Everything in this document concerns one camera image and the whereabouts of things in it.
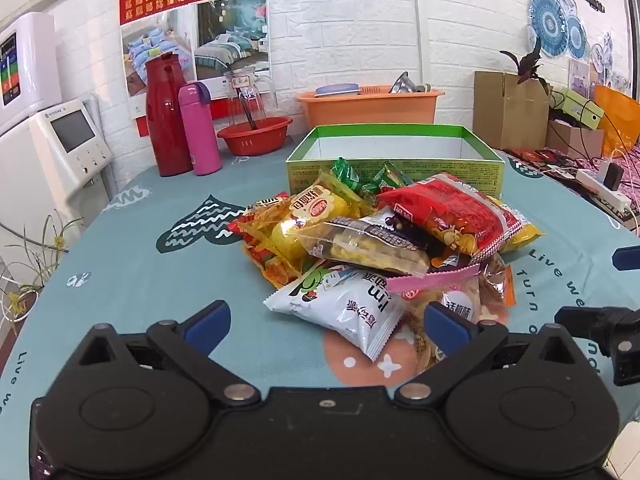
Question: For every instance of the large brown cardboard box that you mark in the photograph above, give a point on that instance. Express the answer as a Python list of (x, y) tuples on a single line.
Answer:
[(505, 110)]

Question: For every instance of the dark stirring stick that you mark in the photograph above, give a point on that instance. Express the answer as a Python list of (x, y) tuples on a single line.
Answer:
[(249, 110)]

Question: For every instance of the green candy packet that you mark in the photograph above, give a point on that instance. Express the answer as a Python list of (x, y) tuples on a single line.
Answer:
[(347, 172), (392, 175)]

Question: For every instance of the pink water bottle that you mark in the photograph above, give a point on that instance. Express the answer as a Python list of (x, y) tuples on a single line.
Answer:
[(200, 130)]

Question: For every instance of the white snack packet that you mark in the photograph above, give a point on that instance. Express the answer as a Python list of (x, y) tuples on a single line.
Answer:
[(340, 305)]

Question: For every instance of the green cardboard box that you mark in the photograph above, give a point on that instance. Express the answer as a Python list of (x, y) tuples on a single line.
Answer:
[(395, 147)]

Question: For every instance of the white wall conduit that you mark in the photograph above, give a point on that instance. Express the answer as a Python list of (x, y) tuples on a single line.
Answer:
[(419, 15)]

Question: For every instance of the glass pitcher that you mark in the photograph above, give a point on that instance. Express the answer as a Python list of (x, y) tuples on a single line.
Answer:
[(245, 95)]

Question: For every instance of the clear yellow puff snack packet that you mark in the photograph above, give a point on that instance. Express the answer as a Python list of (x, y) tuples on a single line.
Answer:
[(320, 207)]

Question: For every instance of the tin with blue lid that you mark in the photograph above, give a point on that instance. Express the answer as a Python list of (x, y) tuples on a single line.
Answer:
[(337, 90)]

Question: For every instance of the red snack packet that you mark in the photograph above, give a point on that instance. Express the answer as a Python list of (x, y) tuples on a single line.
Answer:
[(450, 210)]

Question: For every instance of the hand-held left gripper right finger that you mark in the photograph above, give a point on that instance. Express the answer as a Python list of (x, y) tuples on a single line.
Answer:
[(445, 325)]

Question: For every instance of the teal printed tablecloth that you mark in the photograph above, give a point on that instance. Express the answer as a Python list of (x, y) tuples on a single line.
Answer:
[(150, 280)]

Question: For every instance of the light green box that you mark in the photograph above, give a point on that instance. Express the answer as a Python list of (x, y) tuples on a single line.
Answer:
[(575, 105)]

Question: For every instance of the small brown cardboard box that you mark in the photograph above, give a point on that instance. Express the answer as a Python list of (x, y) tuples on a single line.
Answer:
[(570, 140)]

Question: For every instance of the red thermos jug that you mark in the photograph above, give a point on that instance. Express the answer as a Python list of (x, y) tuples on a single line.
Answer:
[(167, 120)]

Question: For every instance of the large blue paper fan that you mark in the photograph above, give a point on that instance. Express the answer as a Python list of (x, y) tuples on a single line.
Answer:
[(547, 22)]

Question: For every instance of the orange striped snack packet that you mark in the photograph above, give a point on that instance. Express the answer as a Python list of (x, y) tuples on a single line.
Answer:
[(260, 222)]

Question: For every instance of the steel bowl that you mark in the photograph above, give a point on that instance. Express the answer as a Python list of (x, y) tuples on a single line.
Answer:
[(405, 85)]

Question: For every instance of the pink-sealed cookie packet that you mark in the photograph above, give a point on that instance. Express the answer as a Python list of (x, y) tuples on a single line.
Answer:
[(465, 305)]

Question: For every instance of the red flat packets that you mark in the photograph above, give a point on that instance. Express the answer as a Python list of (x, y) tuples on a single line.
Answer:
[(530, 156)]

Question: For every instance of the red plastic basin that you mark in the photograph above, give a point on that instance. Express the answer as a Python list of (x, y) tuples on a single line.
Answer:
[(255, 142)]

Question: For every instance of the clear dark-label snack packet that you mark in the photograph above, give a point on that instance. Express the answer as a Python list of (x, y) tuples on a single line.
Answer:
[(360, 245)]

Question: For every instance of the orange plastic basin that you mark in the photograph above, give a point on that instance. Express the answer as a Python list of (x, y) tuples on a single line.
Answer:
[(370, 110)]

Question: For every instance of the dark purple plant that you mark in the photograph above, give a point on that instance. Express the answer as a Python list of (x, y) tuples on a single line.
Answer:
[(527, 65)]

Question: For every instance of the orange bag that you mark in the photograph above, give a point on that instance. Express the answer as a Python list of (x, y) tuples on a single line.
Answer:
[(617, 120)]

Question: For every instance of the black charger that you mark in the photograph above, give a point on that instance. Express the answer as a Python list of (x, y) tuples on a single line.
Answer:
[(612, 175)]

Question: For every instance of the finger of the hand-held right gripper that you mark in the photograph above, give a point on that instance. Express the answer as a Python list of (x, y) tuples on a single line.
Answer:
[(595, 322), (627, 259)]

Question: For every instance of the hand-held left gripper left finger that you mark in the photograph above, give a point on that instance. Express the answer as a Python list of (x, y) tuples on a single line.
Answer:
[(207, 322)]

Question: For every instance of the plant with yellow flowers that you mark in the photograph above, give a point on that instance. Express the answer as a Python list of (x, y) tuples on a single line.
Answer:
[(35, 260)]

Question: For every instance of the white power strip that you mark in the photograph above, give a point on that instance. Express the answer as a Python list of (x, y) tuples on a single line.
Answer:
[(592, 185)]

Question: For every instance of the small blue paper fan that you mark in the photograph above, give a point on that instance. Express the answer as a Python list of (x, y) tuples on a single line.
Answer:
[(576, 37)]

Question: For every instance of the red wall calendar poster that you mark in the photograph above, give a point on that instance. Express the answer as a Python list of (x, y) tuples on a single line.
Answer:
[(165, 5)]

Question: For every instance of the white device with screen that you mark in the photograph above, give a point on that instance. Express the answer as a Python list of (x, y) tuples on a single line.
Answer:
[(65, 150)]

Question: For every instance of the white water purifier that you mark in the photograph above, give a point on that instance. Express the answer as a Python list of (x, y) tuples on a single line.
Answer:
[(30, 65)]

